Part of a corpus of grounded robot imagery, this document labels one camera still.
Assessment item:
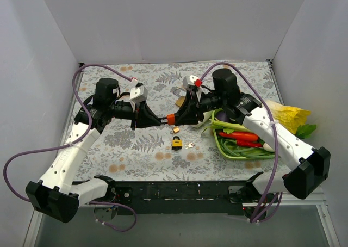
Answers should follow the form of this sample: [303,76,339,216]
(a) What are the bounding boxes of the orange padlock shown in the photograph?
[165,114,176,126]

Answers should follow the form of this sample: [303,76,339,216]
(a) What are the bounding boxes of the yellow padlock keys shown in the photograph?
[185,143,196,149]

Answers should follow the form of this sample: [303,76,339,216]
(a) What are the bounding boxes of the yellow padlock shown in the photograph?
[171,136,182,151]

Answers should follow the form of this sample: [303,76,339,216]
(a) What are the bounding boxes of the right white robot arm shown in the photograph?
[169,68,331,202]

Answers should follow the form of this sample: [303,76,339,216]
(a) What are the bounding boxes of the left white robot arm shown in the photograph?
[26,78,161,223]

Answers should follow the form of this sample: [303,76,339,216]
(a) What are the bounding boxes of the large brass padlock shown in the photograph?
[173,87,186,107]

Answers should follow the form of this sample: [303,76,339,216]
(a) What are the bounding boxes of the purple eggplant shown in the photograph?
[215,110,232,123]

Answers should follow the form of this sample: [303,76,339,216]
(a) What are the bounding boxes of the green napa cabbage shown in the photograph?
[190,120,209,128]

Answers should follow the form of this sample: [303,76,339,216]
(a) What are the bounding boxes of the small brass padlock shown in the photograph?
[171,126,180,134]

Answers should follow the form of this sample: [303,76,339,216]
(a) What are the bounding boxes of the celery stalk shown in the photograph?
[202,109,252,133]

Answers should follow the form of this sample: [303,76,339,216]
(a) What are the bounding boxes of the green vegetable tray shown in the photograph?
[209,121,275,160]

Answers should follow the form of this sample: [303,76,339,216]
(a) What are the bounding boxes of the red chili pepper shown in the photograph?
[218,131,263,148]

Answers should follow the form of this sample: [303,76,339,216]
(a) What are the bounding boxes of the green long beans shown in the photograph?
[216,138,275,160]

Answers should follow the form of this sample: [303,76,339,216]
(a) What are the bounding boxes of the white radish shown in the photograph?
[263,143,275,152]

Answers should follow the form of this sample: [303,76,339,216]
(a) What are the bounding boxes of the yellow napa cabbage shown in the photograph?
[266,100,312,134]

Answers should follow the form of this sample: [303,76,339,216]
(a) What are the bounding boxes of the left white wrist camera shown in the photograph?
[129,83,148,104]

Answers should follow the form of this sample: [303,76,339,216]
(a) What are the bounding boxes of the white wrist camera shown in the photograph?
[129,83,148,104]
[183,75,202,91]

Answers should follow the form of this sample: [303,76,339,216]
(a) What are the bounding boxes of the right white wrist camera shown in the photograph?
[183,75,202,91]

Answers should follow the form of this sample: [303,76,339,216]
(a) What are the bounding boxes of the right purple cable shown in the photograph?
[201,63,283,223]

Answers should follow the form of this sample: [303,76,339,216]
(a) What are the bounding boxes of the black base frame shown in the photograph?
[97,180,262,217]

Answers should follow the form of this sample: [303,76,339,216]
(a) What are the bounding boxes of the aluminium frame rail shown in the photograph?
[24,197,340,246]

